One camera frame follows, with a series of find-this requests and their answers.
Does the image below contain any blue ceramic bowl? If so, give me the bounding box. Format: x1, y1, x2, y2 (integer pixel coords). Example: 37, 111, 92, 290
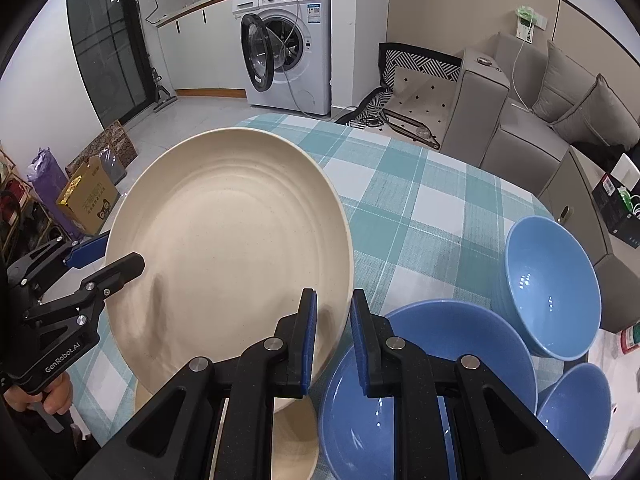
317, 299, 538, 480
536, 362, 613, 478
492, 216, 602, 359

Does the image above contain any beige round plate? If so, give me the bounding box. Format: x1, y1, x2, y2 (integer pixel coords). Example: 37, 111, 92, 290
134, 380, 321, 480
102, 127, 356, 401

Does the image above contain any white upright box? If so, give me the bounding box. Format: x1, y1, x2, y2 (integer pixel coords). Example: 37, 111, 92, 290
611, 154, 640, 188

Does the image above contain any white washing machine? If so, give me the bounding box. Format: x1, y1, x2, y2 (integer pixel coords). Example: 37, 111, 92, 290
231, 0, 333, 117

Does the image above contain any black white patterned mat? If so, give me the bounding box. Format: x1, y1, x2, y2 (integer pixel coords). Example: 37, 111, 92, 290
335, 42, 463, 151

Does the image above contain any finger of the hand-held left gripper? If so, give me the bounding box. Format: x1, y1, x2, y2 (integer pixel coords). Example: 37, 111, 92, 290
5, 234, 110, 286
22, 252, 146, 333

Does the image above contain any grey hanging cable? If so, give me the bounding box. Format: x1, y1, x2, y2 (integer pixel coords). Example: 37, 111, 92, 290
277, 0, 326, 113

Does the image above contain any teal white checked tablecloth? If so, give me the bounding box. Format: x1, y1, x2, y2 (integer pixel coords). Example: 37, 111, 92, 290
65, 112, 591, 480

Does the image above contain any dark clothing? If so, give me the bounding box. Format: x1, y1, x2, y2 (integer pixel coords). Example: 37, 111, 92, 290
570, 142, 626, 171

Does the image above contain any purple plastic bag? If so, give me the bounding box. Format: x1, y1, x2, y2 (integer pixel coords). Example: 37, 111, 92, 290
27, 147, 83, 241

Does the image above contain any white wall power strip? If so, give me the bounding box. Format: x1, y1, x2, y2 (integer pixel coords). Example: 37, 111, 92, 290
512, 15, 548, 41

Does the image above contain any grey side cabinet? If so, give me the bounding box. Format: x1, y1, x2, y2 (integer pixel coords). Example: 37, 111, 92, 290
537, 145, 640, 333

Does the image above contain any white kitchen counter cabinet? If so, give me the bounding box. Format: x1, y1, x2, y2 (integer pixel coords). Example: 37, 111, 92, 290
145, 0, 251, 96

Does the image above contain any white marble side table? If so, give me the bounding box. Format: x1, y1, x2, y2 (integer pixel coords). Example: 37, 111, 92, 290
587, 330, 640, 480

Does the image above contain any white charging cable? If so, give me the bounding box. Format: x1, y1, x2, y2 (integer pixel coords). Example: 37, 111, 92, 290
507, 35, 533, 111

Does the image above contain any dark glass door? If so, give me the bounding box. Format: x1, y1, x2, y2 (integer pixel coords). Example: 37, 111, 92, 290
65, 0, 153, 126

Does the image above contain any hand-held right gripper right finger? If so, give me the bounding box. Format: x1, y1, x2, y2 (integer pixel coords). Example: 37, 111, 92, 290
350, 288, 591, 480

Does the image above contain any grey stick vacuum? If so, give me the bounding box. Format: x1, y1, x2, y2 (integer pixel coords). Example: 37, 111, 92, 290
145, 0, 177, 113

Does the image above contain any clear plastic water bottle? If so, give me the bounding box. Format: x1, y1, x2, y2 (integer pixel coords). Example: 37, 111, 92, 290
620, 325, 640, 358

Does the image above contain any grey sofa cushion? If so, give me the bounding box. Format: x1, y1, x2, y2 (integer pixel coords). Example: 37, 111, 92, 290
531, 40, 601, 123
550, 74, 640, 152

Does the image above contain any black open box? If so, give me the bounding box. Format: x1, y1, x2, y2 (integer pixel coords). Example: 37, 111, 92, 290
591, 172, 640, 251

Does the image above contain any grey fabric sofa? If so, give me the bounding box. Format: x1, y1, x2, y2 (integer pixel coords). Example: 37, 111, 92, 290
440, 32, 640, 196

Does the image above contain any cluttered storage rack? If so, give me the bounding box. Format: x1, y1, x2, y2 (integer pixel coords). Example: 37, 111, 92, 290
0, 145, 66, 261

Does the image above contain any yellow cardboard box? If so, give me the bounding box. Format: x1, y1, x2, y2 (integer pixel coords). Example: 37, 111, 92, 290
55, 156, 121, 236

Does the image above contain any person's left hand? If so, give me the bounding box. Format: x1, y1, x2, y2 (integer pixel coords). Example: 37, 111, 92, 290
2, 375, 73, 413

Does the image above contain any brown patterned flat box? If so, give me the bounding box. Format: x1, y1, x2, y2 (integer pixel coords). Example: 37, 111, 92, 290
65, 120, 138, 181

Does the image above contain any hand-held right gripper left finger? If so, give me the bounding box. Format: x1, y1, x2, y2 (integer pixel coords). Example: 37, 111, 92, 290
75, 288, 319, 480

